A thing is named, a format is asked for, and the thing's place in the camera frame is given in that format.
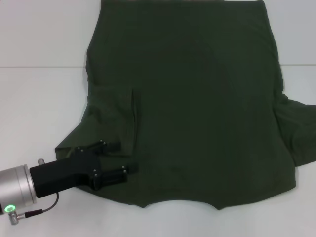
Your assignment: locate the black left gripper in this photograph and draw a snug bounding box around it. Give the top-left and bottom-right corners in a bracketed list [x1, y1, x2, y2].
[29, 139, 138, 198]

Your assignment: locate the dark green shirt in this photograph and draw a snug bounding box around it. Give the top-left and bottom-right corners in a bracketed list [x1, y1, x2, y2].
[54, 0, 316, 211]

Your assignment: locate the left arm cable with plug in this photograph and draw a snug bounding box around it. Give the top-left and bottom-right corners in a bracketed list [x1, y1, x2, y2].
[8, 192, 60, 219]

